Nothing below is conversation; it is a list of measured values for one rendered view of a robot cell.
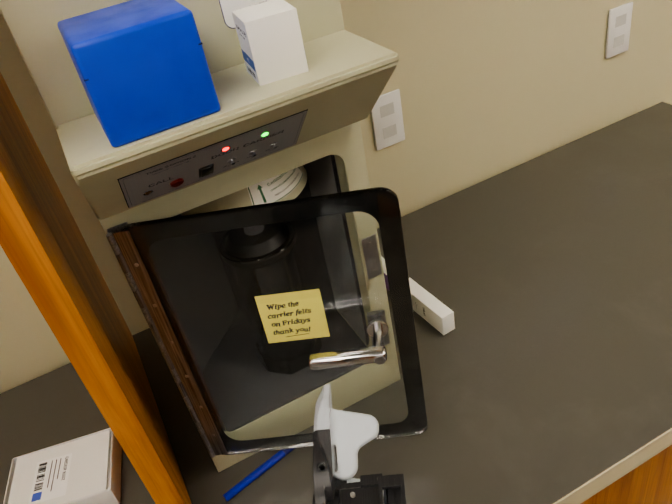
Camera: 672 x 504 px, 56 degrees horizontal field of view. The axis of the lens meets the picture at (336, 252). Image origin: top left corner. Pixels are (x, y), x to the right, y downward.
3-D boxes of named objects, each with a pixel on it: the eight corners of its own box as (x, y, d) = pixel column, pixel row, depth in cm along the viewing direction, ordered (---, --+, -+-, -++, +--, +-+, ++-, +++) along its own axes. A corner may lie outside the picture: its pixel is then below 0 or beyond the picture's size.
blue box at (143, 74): (95, 114, 61) (55, 21, 56) (192, 82, 64) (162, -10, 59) (113, 150, 54) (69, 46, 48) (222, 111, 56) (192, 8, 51)
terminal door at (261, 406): (217, 451, 91) (113, 225, 68) (428, 429, 88) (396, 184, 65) (216, 456, 90) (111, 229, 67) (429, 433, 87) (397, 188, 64)
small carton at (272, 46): (246, 71, 64) (231, 11, 60) (293, 57, 65) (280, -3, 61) (259, 86, 60) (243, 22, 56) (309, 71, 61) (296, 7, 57)
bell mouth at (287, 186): (164, 186, 89) (150, 152, 86) (277, 143, 94) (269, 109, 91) (199, 244, 75) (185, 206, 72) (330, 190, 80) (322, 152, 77)
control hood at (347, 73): (93, 212, 66) (52, 126, 61) (360, 111, 75) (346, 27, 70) (112, 265, 58) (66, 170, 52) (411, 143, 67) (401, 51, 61)
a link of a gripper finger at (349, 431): (375, 379, 62) (385, 478, 58) (315, 386, 62) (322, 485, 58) (372, 371, 59) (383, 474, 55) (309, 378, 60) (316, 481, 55)
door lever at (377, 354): (312, 344, 77) (308, 328, 76) (389, 334, 76) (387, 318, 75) (311, 377, 73) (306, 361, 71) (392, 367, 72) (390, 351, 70)
